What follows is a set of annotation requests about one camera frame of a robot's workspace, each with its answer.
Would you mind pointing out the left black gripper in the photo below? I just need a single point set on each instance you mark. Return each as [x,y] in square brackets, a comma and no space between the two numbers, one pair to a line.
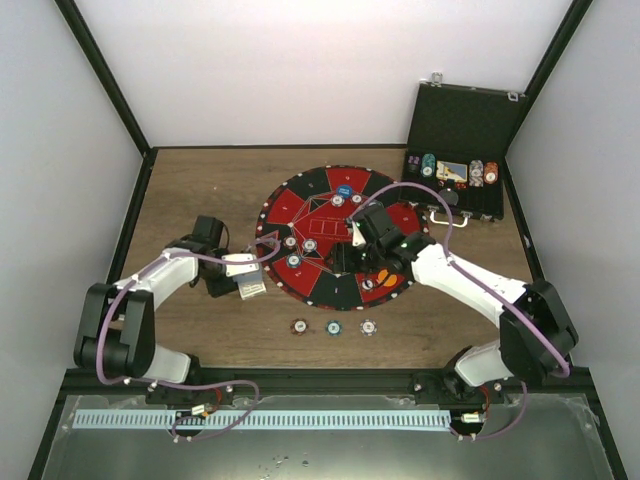
[217,289]

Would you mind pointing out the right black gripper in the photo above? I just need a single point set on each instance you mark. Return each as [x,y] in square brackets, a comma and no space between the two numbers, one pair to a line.
[341,258]

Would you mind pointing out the orange round blind button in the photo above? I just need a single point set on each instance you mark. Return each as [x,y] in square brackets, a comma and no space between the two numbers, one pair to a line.
[387,279]

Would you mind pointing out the blue round blind button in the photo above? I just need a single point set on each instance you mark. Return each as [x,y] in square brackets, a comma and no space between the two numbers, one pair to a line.
[344,191]

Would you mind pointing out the teal poker chip stack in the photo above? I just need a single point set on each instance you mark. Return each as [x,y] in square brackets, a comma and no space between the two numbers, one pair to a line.
[334,328]

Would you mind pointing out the red poker chip stack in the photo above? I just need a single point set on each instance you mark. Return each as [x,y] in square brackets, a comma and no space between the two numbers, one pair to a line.
[299,327]

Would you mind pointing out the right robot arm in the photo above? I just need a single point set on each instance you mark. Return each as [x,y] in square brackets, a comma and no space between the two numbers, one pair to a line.
[536,334]

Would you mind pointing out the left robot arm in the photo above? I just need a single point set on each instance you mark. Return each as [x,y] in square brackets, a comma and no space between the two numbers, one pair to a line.
[117,335]

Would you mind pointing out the white card deck box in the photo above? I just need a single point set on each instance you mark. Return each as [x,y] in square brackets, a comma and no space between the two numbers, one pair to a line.
[251,290]

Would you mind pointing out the round red black poker mat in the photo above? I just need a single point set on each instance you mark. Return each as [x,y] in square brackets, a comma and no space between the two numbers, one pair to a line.
[301,208]

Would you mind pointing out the black round button in case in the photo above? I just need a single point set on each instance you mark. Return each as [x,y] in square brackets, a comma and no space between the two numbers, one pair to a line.
[450,196]

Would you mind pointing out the teal chips in case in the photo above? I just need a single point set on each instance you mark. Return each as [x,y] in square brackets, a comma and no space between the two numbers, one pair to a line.
[428,165]

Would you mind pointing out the card box in case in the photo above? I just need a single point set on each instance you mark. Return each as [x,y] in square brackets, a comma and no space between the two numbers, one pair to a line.
[451,171]

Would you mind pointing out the grey chips in case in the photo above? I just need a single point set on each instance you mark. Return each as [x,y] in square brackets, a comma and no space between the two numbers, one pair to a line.
[476,174]

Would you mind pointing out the black poker chip case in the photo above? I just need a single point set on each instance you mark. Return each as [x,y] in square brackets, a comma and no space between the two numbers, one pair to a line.
[460,124]

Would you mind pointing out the orange chips in case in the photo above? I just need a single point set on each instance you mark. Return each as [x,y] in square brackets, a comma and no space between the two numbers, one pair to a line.
[490,173]

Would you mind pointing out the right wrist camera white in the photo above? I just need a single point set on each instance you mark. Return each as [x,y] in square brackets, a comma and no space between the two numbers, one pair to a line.
[358,240]

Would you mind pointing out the light blue slotted rail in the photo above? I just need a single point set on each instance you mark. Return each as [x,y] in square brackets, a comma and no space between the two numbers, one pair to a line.
[403,420]

